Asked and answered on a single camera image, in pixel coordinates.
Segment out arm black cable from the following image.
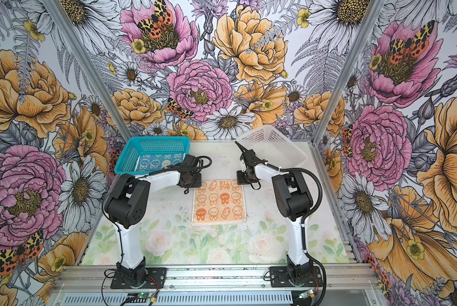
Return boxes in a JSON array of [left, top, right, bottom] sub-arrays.
[[100, 154, 213, 291], [235, 141, 327, 306]]

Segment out white plastic basket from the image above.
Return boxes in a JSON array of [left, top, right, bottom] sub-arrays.
[[236, 125, 308, 168]]

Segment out blue patterned towel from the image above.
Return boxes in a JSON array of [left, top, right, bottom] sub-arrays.
[[134, 153, 185, 172]]

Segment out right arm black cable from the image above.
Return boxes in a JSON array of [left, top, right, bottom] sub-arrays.
[[235, 141, 327, 306]]

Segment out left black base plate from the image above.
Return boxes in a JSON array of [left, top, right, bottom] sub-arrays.
[[111, 265, 167, 289]]

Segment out teal plastic basket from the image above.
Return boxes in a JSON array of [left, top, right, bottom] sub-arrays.
[[114, 136, 191, 176]]

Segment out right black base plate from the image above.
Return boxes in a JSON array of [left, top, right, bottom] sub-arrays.
[[269, 266, 324, 288]]

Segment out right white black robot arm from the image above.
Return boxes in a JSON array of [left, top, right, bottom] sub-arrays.
[[237, 147, 313, 284]]

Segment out orange patterned towel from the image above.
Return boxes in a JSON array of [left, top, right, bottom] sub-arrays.
[[192, 179, 246, 226]]

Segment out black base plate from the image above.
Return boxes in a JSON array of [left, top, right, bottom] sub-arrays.
[[269, 266, 324, 288], [111, 265, 167, 289]]

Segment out aluminium front rail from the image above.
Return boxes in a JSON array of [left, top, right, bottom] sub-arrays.
[[53, 263, 379, 293]]

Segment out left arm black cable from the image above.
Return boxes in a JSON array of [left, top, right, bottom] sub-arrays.
[[100, 154, 213, 291]]

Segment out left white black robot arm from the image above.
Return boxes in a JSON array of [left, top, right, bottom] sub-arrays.
[[102, 154, 212, 289]]

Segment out right aluminium frame post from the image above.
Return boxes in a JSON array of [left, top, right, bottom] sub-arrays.
[[311, 0, 385, 145]]

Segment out white vented cable duct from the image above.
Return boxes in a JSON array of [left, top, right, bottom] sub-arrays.
[[56, 291, 293, 305]]

